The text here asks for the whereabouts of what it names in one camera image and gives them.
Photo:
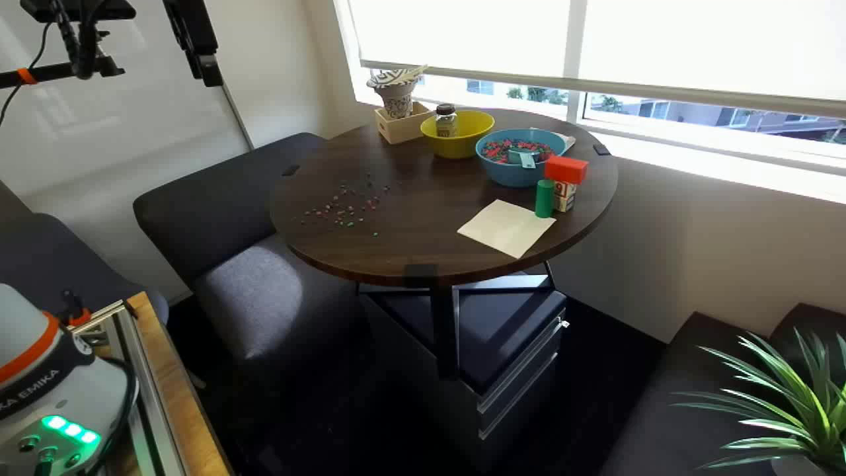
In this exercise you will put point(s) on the white paper napkin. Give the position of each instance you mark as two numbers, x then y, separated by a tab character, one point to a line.
507	228

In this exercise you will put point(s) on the grey cabinet with cushion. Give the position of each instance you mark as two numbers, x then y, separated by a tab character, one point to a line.
511	352

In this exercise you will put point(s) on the small printed box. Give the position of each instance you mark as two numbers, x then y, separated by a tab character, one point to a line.
566	198

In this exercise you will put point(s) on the black camera stand bar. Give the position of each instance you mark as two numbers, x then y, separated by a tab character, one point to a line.
82	44

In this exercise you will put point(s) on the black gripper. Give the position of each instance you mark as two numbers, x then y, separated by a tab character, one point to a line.
185	23

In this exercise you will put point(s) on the wooden robot mounting table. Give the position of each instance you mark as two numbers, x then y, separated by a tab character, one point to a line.
168	387

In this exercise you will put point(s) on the red cube block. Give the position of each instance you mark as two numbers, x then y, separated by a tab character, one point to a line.
566	170

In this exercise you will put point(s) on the yellow bowl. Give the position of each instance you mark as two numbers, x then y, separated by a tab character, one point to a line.
464	146

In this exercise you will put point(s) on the cream wooden box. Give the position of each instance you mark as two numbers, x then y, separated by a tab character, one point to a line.
399	128

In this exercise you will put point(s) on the pale plant pot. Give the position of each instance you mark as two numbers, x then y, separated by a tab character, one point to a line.
797	466

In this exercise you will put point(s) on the black table leg frame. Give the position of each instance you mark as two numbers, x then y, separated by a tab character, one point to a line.
443	327

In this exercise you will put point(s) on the black white patterned bowl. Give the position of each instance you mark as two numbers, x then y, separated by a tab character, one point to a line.
397	88

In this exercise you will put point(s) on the blue bowl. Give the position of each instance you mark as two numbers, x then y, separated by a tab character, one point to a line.
507	175

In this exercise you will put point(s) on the green spiky plant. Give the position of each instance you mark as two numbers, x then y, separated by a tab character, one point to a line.
795	405

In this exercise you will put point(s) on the dark sofa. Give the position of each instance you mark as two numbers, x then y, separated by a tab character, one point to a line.
669	413

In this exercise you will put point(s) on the black table edge clip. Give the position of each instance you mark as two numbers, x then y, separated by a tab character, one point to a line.
602	149

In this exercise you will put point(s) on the green cylinder block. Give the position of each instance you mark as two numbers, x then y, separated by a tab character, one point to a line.
545	202

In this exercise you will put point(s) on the small glass jar dark lid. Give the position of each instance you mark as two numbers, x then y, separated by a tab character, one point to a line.
446	120

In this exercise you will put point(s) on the colourful cereal pieces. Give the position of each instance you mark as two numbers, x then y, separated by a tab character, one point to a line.
353	212

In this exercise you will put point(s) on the blue grey ottoman seat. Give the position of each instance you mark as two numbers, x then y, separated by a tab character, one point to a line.
273	300

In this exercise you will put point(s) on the grey chair seat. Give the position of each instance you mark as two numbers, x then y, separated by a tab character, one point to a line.
62	267

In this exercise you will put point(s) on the red and blue bowl contents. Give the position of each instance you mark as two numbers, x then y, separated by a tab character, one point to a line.
511	153

